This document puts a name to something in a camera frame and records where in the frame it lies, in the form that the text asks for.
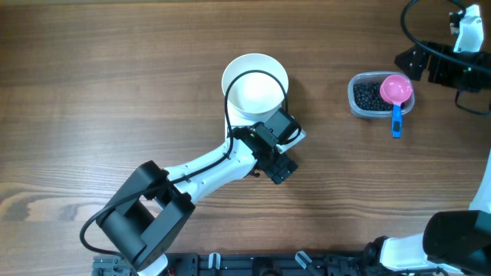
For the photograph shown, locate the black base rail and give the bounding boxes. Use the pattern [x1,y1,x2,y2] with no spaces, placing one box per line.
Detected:
[91,251,450,276]

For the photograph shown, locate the black beans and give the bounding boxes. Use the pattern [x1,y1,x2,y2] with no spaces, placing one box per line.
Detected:
[353,82,393,111]

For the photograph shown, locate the clear plastic container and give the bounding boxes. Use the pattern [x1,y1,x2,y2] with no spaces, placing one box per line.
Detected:
[348,71,403,119]

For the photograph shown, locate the pink scoop blue handle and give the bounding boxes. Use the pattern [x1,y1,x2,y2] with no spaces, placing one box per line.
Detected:
[379,74,413,139]

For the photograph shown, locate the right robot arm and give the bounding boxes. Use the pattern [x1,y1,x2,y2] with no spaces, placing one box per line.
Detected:
[358,41,490,275]

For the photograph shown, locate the white bowl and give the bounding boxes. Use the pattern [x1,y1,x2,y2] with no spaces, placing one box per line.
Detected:
[221,53,289,117]

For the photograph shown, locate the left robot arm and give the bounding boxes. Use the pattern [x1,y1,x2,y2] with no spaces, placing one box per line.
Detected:
[95,108,305,275]

